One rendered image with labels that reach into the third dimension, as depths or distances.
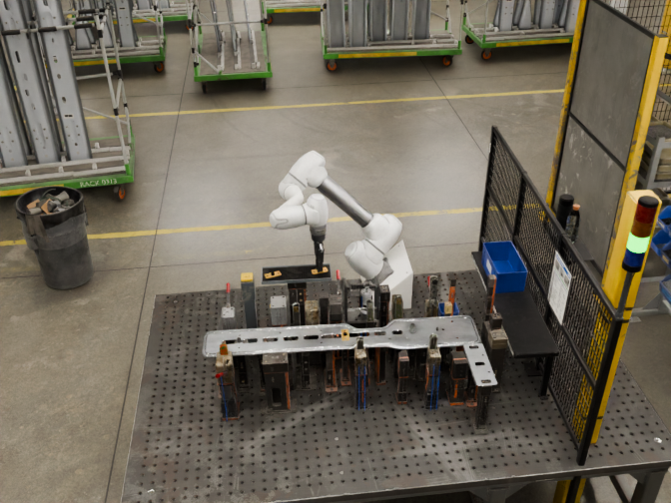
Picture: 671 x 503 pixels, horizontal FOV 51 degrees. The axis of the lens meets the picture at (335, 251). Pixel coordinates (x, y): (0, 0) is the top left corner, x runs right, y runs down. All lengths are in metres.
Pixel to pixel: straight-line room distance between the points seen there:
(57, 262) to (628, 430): 4.17
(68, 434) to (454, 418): 2.41
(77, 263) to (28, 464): 1.81
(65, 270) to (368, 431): 3.16
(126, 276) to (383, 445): 3.16
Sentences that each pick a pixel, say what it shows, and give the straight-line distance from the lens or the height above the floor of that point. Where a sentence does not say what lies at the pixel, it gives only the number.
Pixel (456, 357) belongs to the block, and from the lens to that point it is 3.51.
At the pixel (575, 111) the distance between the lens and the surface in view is 6.07.
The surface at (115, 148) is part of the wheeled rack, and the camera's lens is 7.47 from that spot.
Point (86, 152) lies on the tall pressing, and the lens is 7.31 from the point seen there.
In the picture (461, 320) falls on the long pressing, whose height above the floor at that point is 1.00.
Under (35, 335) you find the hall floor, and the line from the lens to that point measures 5.61.
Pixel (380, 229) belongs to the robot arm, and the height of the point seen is 1.13.
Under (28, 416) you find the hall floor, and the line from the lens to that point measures 4.98.
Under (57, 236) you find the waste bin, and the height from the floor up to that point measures 0.52.
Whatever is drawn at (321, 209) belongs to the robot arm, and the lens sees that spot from 3.48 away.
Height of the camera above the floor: 3.30
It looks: 33 degrees down
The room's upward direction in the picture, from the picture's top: 1 degrees counter-clockwise
